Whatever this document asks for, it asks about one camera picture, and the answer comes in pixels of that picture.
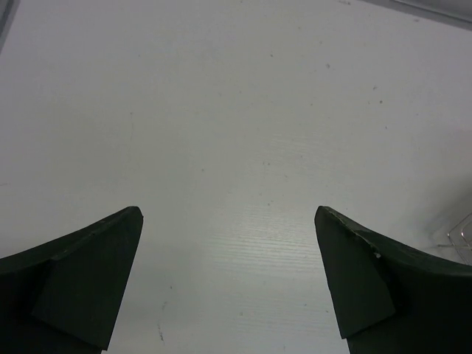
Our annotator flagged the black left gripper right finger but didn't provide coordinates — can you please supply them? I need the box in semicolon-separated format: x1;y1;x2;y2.
314;206;471;353

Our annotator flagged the clear wire dish rack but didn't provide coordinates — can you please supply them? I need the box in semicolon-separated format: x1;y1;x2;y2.
447;213;471;251

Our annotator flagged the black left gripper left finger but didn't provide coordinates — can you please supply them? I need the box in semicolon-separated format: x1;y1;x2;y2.
1;206;144;353

